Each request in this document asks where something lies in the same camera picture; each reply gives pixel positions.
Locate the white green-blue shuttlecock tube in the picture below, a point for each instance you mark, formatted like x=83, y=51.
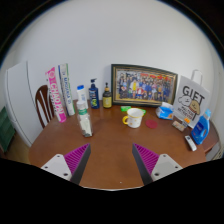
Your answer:
x=67, y=90

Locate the white cabinet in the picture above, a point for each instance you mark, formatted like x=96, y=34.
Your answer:
x=20, y=100

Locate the small snack packet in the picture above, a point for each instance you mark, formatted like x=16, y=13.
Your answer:
x=178, y=125

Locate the white remote control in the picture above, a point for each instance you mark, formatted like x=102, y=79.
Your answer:
x=190, y=142

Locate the amber yellow-labelled pump bottle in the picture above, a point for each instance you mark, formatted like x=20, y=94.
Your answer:
x=107, y=99

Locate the dark wooden side table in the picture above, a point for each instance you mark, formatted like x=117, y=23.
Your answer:
x=213, y=135

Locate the white paper gift bag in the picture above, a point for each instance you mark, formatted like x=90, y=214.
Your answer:
x=193, y=100

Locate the dark blue pump bottle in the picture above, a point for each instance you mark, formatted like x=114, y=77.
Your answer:
x=94, y=96

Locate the brown wooden chair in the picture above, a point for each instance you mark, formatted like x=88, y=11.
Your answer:
x=42, y=106

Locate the flat round red coaster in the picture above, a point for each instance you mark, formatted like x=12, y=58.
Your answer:
x=151, y=124

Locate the small green box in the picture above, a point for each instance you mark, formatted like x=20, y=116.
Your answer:
x=143, y=111
x=125, y=108

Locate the pink shuttlecock tube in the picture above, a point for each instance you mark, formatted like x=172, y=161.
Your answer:
x=56, y=96

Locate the clear green-labelled drink bottle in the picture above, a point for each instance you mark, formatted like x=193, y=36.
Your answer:
x=84, y=121

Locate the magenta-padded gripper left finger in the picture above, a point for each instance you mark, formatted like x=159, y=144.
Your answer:
x=58, y=165

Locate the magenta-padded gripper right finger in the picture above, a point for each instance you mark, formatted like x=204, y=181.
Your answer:
x=165, y=165

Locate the white bottle with blue cap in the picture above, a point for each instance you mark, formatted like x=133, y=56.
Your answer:
x=82, y=96

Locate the green crate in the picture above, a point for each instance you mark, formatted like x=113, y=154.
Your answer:
x=6, y=130

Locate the small puzzle cube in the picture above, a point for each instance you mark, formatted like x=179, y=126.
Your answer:
x=186, y=122

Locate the dark framed group photo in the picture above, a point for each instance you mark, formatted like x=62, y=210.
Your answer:
x=143, y=85

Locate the blue detergent bottle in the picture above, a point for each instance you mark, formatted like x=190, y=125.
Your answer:
x=201, y=130

